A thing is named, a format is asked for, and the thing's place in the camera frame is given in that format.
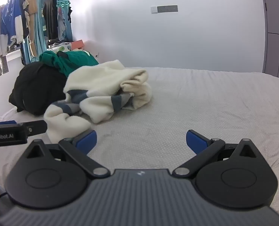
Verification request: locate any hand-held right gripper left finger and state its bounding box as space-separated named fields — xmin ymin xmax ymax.
xmin=22 ymin=129 xmax=111 ymax=178

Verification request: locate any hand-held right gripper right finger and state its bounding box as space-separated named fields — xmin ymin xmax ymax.
xmin=172 ymin=129 xmax=259 ymax=178

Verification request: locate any cream sweater with blue stripes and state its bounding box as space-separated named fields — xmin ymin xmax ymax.
xmin=44 ymin=60 xmax=152 ymax=145

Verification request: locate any row of hanging clothes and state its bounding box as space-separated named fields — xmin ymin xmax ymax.
xmin=0 ymin=0 xmax=73 ymax=76

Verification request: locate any black garment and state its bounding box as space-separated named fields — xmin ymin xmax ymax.
xmin=8 ymin=62 xmax=68 ymax=116

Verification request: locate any green garment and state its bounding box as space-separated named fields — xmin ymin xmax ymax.
xmin=39 ymin=50 xmax=100 ymax=78

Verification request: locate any white patterned cloth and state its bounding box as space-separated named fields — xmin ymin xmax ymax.
xmin=47 ymin=42 xmax=72 ymax=53

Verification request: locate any orange box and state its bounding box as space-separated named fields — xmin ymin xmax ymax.
xmin=71 ymin=40 xmax=85 ymax=50

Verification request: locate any grey wardrobe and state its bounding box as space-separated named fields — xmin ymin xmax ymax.
xmin=259 ymin=0 xmax=279 ymax=86

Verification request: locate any grey wall socket panel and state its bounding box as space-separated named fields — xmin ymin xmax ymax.
xmin=157 ymin=5 xmax=178 ymax=13

